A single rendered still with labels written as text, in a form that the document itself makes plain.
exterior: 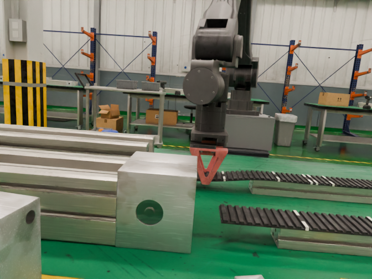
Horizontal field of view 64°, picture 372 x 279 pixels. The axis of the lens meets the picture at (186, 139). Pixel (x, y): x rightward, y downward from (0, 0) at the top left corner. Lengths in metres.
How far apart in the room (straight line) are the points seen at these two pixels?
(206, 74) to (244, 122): 0.54
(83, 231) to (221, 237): 0.17
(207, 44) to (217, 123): 0.14
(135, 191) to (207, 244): 0.12
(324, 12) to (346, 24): 0.64
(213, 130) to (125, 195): 0.24
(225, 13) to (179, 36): 7.62
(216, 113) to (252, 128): 0.46
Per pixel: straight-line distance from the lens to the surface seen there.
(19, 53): 3.91
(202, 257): 0.37
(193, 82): 0.46
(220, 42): 0.53
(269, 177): 0.59
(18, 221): 0.26
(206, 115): 0.53
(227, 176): 0.57
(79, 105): 5.64
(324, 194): 0.62
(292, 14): 8.52
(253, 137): 0.99
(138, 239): 0.37
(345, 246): 0.44
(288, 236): 0.42
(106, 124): 5.55
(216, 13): 0.58
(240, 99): 1.01
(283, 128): 5.49
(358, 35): 8.94
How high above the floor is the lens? 0.98
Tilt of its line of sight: 11 degrees down
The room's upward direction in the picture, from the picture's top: 4 degrees clockwise
